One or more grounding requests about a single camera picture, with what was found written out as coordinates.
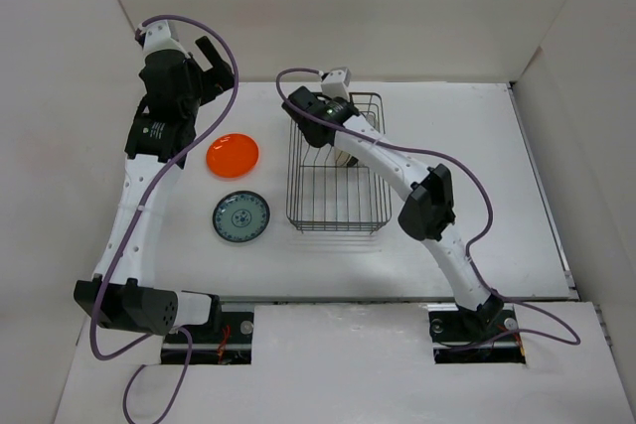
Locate purple cable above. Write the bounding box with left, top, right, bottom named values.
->
left=275, top=67, right=582, bottom=347
left=88, top=14, right=239, bottom=424

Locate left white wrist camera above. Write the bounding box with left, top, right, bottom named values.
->
left=135, top=20, right=186, bottom=56

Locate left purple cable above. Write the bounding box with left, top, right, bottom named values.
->
left=88, top=14, right=239, bottom=424

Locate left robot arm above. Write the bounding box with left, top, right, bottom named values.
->
left=74, top=37, right=235, bottom=342

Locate cream floral plate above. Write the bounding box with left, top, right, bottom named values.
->
left=334, top=148, right=359, bottom=168

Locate orange plate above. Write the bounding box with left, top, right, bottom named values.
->
left=206, top=133, right=259, bottom=180

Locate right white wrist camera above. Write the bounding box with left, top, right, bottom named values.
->
left=320, top=67, right=351, bottom=101

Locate grey wire dish rack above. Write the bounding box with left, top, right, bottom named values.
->
left=286, top=122, right=393, bottom=233

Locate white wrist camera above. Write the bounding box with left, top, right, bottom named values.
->
left=320, top=67, right=351, bottom=101
left=135, top=20, right=186, bottom=56

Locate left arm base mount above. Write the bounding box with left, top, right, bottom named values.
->
left=185, top=303, right=255, bottom=365

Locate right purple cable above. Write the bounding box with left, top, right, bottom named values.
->
left=275, top=67, right=582, bottom=347

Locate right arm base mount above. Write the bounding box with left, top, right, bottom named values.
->
left=427, top=305, right=526, bottom=364

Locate blue patterned plate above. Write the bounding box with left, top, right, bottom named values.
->
left=211, top=191, right=270, bottom=244

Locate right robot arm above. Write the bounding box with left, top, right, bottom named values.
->
left=282, top=86, right=503, bottom=341

